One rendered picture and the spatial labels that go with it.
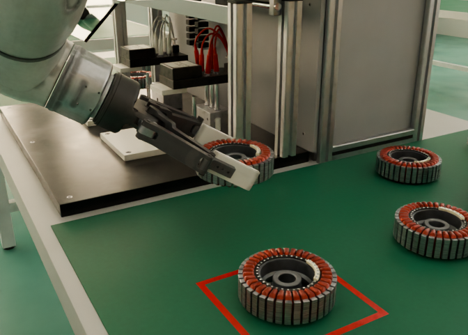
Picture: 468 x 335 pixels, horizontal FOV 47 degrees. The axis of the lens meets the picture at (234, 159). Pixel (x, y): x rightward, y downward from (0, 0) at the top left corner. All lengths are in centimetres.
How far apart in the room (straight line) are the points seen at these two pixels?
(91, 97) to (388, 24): 62
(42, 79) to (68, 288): 25
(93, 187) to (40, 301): 117
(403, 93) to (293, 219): 45
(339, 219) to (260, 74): 43
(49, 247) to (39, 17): 35
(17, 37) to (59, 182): 39
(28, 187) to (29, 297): 111
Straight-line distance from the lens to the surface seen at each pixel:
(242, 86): 91
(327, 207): 86
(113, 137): 109
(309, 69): 100
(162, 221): 81
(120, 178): 92
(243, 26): 89
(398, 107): 115
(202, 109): 111
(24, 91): 69
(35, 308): 200
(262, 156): 74
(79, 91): 68
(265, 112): 114
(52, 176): 96
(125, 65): 128
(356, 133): 109
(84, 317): 64
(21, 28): 57
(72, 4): 56
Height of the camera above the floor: 112
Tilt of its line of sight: 21 degrees down
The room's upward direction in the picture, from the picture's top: straight up
